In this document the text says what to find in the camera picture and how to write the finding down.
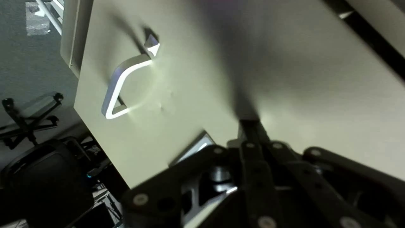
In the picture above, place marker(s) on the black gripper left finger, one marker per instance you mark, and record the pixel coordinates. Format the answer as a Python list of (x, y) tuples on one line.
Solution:
[(198, 194)]

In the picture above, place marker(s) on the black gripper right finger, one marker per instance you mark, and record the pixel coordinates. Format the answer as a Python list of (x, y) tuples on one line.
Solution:
[(321, 190)]

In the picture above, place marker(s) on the silver drawer label holder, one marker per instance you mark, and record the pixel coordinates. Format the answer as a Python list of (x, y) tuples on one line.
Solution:
[(194, 147)]

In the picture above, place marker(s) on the beige metal file cabinet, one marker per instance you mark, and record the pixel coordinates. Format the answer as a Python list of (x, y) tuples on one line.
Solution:
[(76, 33)]

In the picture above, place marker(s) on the black office chair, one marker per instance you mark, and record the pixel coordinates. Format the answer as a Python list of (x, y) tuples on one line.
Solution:
[(42, 181)]

